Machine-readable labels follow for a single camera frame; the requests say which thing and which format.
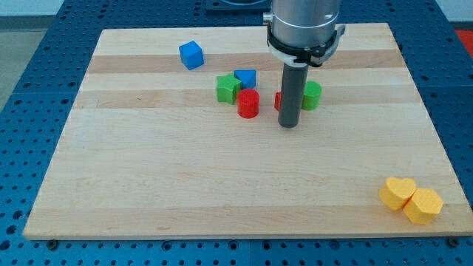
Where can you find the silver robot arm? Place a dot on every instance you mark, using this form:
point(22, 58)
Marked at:
point(303, 23)

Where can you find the wooden board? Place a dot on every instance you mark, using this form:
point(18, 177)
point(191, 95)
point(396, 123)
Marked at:
point(148, 152)

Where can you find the green star block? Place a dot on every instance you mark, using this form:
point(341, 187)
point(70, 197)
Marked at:
point(228, 87)

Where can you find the yellow heart block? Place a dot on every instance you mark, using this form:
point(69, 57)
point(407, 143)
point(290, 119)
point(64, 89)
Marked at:
point(396, 192)

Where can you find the red block behind tool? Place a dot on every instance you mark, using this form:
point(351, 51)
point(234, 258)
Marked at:
point(277, 100)

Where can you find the red cylinder block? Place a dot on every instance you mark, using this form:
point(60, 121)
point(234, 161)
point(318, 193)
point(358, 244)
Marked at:
point(248, 103)

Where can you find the green cylinder block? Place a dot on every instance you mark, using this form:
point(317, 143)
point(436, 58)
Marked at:
point(312, 95)

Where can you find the yellow hexagon block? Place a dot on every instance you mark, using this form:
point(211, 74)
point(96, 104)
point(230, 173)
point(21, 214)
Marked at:
point(424, 205)

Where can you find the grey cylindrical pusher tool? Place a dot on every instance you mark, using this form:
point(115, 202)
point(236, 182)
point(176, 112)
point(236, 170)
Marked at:
point(292, 92)

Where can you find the blue triangle block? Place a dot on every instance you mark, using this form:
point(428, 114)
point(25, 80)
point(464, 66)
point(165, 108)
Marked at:
point(247, 77)

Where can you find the blue cube block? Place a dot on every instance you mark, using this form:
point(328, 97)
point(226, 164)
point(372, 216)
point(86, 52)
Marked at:
point(191, 55)

